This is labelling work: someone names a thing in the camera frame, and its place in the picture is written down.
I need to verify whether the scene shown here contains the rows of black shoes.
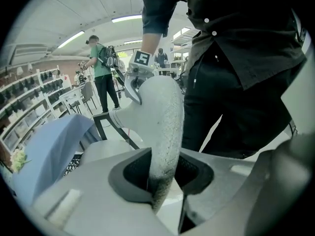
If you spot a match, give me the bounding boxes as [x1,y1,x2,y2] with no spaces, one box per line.
[0,70,65,113]

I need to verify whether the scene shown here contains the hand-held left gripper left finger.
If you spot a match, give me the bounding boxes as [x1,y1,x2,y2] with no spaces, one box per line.
[33,147,178,236]

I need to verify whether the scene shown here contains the person's black trousers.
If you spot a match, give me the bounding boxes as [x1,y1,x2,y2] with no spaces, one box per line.
[181,42,300,159]

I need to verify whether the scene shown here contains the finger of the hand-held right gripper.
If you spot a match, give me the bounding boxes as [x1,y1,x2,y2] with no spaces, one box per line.
[124,79,143,106]

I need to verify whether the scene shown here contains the black plastic mesh crate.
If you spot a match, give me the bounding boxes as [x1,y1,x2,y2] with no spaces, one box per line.
[63,153,83,177]

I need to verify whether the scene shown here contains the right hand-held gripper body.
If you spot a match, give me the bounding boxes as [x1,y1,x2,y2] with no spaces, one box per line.
[124,50,155,84]

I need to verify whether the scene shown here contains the white and green artificial flowers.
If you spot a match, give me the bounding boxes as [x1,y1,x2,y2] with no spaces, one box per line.
[10,149,32,174]

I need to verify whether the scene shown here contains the ceiling air conditioner vent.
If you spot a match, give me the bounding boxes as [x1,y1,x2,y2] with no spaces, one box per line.
[11,43,50,59]

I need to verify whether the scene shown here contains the white shelving unit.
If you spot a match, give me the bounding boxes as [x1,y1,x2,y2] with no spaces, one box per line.
[0,67,72,155]

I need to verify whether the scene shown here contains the row of clear storage boxes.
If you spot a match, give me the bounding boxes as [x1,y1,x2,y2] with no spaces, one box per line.
[2,103,54,150]

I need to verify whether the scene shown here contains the table with blue cloth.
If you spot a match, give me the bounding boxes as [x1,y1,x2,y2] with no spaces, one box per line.
[11,113,141,206]

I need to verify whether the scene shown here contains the person's right forearm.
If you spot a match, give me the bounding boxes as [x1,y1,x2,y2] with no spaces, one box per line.
[141,32,163,57]

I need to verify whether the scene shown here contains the white wire shelf rack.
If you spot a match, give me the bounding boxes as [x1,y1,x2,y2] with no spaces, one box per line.
[170,27,200,64]

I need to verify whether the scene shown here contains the person's black shirt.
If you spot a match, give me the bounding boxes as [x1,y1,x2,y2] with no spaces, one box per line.
[139,0,307,90]

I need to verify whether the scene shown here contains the grey dining chair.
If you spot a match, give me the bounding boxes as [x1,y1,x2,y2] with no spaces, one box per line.
[80,81,98,111]

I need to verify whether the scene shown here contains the small white table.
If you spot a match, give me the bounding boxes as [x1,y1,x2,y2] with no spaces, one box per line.
[59,84,86,116]

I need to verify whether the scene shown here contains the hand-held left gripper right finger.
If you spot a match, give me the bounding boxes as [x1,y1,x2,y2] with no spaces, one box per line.
[174,136,314,236]

